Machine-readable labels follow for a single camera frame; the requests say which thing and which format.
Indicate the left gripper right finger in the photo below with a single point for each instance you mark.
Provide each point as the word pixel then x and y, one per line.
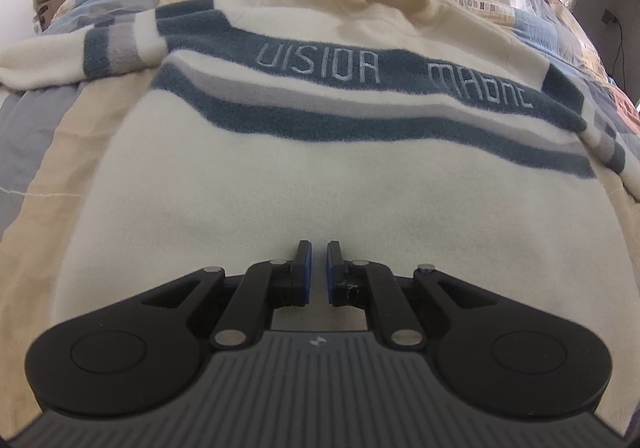
pixel 373 288

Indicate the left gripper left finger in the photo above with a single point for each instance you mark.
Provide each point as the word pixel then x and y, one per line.
pixel 264 288

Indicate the cream striped knit sweater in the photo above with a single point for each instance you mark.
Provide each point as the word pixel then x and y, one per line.
pixel 325 153

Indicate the patchwork plaid duvet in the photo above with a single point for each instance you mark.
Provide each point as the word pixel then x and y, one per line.
pixel 55 137

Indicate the cardboard box nightstand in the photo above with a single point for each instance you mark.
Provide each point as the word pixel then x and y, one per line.
pixel 45 10

